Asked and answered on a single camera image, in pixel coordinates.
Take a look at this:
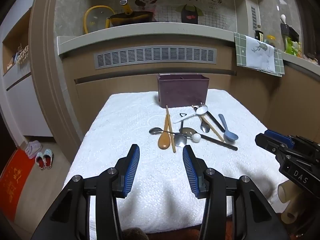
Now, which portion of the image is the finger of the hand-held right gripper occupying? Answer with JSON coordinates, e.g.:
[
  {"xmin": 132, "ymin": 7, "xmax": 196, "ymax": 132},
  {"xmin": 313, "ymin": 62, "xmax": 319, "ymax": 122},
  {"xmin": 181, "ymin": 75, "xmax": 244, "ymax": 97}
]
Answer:
[
  {"xmin": 255, "ymin": 133, "xmax": 285, "ymax": 155},
  {"xmin": 265, "ymin": 129, "xmax": 295, "ymax": 148}
]

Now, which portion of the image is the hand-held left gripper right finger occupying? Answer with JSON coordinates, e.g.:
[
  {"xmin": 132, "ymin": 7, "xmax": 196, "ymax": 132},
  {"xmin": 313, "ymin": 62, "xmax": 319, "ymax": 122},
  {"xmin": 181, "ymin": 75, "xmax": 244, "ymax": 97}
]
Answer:
[{"xmin": 182, "ymin": 145, "xmax": 290, "ymax": 240}]

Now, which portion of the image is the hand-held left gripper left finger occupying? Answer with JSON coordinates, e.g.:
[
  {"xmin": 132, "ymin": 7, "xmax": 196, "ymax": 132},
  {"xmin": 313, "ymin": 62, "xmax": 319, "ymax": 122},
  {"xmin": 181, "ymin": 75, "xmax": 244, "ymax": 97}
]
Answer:
[{"xmin": 31, "ymin": 144, "xmax": 140, "ymax": 240}]

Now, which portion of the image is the shovel-shaped metal spoon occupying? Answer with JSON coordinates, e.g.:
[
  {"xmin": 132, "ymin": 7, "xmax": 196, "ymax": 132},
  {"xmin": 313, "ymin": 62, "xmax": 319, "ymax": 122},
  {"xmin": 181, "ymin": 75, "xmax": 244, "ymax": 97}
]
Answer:
[{"xmin": 174, "ymin": 113, "xmax": 187, "ymax": 147}]

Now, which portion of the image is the blue plastic spoon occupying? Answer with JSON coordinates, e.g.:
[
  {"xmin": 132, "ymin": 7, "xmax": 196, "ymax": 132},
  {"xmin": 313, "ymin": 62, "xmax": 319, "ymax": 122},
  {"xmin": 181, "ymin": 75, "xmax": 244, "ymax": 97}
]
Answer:
[{"xmin": 218, "ymin": 114, "xmax": 239, "ymax": 142}]

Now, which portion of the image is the wooden spoon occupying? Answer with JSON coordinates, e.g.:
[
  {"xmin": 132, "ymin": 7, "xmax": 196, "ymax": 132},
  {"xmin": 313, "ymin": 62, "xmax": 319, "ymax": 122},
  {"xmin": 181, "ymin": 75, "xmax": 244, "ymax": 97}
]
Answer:
[{"xmin": 157, "ymin": 114, "xmax": 172, "ymax": 150}]

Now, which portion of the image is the slotted spoon with black handle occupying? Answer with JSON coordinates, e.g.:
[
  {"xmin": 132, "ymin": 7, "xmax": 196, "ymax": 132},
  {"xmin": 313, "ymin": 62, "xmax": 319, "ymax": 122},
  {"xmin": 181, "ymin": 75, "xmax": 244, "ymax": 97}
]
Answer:
[{"xmin": 179, "ymin": 127, "xmax": 238, "ymax": 151}]

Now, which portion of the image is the metal spoon with white ball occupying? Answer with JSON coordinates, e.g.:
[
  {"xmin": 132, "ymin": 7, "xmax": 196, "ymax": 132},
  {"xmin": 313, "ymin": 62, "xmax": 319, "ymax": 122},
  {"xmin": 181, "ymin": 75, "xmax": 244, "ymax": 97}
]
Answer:
[{"xmin": 149, "ymin": 127, "xmax": 202, "ymax": 142}]

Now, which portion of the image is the plain metal spoon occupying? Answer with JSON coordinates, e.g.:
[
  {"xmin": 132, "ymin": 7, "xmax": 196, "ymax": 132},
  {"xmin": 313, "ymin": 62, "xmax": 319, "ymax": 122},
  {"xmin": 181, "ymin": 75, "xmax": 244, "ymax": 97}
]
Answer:
[{"xmin": 199, "ymin": 116, "xmax": 211, "ymax": 133}]

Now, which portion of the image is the wooden chopstick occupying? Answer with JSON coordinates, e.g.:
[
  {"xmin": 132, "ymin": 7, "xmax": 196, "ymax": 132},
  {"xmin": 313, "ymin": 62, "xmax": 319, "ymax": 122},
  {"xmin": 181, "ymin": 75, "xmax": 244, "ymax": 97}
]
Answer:
[
  {"xmin": 191, "ymin": 104, "xmax": 225, "ymax": 142},
  {"xmin": 166, "ymin": 105, "xmax": 176, "ymax": 153}
]

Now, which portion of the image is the black-handled metal utensil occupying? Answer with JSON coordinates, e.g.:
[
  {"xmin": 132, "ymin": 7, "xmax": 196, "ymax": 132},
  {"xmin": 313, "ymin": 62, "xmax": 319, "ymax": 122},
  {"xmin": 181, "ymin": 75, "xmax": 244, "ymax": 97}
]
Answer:
[{"xmin": 200, "ymin": 103, "xmax": 226, "ymax": 132}]

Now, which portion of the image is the white plastic spoon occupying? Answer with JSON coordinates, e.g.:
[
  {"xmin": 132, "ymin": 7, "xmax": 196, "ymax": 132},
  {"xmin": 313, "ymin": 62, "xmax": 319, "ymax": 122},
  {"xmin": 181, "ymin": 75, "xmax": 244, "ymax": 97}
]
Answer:
[{"xmin": 173, "ymin": 106, "xmax": 208, "ymax": 124}]

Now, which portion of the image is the purple plastic utensil holder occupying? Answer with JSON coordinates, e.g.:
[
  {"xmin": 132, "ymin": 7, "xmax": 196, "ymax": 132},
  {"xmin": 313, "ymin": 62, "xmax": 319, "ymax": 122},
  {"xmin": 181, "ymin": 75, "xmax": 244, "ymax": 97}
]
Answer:
[{"xmin": 157, "ymin": 74, "xmax": 210, "ymax": 108}]

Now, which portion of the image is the beige paper roll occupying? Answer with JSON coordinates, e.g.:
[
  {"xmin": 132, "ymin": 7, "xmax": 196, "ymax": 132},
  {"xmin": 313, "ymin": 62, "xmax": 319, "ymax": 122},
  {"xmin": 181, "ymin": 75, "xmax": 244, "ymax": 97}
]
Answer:
[
  {"xmin": 277, "ymin": 180, "xmax": 298, "ymax": 204},
  {"xmin": 281, "ymin": 199, "xmax": 305, "ymax": 224}
]

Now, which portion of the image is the white textured towel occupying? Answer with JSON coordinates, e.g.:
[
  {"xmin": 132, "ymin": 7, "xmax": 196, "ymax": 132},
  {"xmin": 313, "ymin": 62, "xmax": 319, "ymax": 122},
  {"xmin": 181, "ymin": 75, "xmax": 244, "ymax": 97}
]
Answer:
[{"xmin": 62, "ymin": 89, "xmax": 288, "ymax": 233}]

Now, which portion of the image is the blue children's shoe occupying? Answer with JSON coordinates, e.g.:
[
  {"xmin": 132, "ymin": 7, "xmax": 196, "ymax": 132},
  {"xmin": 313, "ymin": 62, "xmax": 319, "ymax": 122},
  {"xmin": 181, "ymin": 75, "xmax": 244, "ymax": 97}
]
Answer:
[
  {"xmin": 35, "ymin": 155, "xmax": 49, "ymax": 170},
  {"xmin": 43, "ymin": 149, "xmax": 54, "ymax": 168}
]

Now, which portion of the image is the green checked dish towel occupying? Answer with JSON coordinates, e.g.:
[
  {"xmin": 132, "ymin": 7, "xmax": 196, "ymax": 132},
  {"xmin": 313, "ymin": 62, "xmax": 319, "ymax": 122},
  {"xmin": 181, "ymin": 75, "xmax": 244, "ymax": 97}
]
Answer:
[{"xmin": 234, "ymin": 32, "xmax": 285, "ymax": 77}]

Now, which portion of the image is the green packet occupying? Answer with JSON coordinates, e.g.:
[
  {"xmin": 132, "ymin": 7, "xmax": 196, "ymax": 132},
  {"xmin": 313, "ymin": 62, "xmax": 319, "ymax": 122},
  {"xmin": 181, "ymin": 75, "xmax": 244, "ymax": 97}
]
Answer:
[{"xmin": 284, "ymin": 37, "xmax": 302, "ymax": 56}]

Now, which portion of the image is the pale children's shoe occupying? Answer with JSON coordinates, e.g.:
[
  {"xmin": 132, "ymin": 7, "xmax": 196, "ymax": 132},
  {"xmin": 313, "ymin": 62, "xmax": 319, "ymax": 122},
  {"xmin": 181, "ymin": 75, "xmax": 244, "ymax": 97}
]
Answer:
[
  {"xmin": 25, "ymin": 140, "xmax": 40, "ymax": 153},
  {"xmin": 28, "ymin": 145, "xmax": 43, "ymax": 160}
]

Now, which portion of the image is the black countertop utensil rack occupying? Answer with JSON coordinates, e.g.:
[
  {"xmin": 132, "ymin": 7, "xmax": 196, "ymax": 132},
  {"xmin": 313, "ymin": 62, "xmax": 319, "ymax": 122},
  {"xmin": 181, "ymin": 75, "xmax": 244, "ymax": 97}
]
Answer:
[{"xmin": 279, "ymin": 14, "xmax": 300, "ymax": 42}]

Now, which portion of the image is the red floor mat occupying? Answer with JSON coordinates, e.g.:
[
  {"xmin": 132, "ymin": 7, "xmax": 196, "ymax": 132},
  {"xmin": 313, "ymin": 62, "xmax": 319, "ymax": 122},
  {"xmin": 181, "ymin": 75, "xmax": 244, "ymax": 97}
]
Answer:
[{"xmin": 0, "ymin": 148, "xmax": 36, "ymax": 221}]

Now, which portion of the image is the glass lid with yellow rim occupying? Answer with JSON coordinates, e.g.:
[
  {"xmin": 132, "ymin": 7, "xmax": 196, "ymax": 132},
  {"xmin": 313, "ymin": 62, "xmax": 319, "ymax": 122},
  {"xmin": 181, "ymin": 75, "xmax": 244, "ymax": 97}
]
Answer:
[{"xmin": 83, "ymin": 5, "xmax": 117, "ymax": 34}]

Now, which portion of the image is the wooden folding rack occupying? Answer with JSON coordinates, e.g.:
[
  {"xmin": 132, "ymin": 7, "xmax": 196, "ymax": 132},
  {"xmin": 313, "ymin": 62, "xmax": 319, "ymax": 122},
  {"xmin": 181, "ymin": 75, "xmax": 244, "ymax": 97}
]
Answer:
[{"xmin": 14, "ymin": 44, "xmax": 30, "ymax": 63}]

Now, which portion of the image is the white wall vent panel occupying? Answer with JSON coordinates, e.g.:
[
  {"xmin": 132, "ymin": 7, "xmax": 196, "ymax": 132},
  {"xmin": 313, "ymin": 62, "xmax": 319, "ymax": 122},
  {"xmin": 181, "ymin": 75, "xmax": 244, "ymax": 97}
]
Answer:
[{"xmin": 250, "ymin": 5, "xmax": 258, "ymax": 29}]

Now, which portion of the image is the dark wok with yellow handle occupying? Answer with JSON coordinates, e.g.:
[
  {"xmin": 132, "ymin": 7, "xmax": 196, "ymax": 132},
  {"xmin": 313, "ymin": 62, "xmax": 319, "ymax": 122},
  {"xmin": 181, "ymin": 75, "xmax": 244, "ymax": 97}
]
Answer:
[{"xmin": 109, "ymin": 0, "xmax": 154, "ymax": 27}]

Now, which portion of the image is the cartoon wall sticker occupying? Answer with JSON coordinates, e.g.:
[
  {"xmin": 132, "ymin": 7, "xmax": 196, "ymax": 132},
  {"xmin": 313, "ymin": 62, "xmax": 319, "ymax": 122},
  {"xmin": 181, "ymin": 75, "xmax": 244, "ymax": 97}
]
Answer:
[{"xmin": 135, "ymin": 0, "xmax": 225, "ymax": 26}]

